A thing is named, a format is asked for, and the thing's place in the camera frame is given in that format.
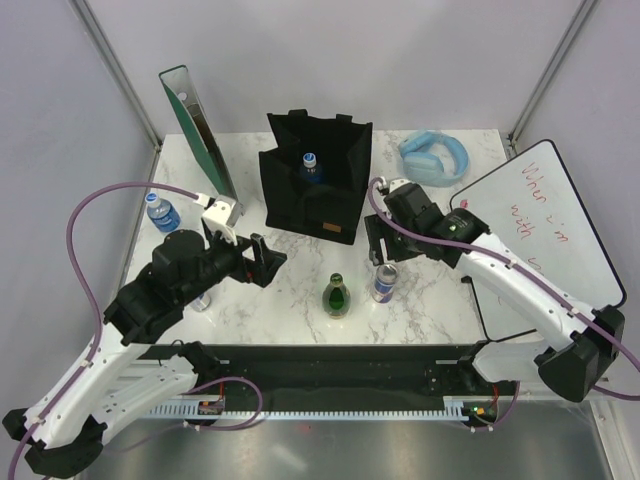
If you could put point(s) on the right aluminium frame post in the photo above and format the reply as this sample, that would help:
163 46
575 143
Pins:
577 23

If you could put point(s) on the green glass bottle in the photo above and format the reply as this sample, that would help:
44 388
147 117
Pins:
336 297

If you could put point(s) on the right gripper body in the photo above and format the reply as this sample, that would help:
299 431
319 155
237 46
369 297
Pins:
400 245

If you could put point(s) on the green file holder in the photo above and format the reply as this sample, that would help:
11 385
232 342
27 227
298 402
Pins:
184 100

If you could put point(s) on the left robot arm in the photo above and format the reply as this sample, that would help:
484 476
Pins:
66 439

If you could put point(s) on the white cable duct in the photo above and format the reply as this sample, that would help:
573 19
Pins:
198 410

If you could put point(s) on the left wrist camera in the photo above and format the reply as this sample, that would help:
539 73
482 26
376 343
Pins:
220 215

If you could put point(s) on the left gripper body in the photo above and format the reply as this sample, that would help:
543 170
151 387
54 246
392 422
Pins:
250 272

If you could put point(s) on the whiteboard with red writing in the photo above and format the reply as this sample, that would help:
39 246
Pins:
531 203

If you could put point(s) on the blue label water bottle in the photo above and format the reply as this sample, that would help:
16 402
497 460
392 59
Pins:
310 169

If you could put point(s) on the Red Bull can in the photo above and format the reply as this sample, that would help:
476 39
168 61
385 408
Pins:
385 280
201 303

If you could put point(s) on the light blue headphones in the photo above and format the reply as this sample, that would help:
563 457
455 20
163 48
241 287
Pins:
422 166

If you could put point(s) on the aluminium frame post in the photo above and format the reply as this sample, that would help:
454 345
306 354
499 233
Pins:
96 33
577 23

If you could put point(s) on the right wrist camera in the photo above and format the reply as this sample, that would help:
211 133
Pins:
384 186

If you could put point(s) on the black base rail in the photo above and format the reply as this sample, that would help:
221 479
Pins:
343 377

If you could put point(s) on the black canvas bag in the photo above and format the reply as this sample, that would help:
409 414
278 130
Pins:
330 211

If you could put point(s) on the left aluminium frame post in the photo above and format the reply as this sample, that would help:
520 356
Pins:
96 33

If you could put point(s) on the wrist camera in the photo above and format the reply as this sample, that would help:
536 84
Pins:
384 186
220 215

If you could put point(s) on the water bottle on table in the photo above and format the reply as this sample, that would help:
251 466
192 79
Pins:
162 213

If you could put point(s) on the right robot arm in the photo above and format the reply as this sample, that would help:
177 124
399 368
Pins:
577 343

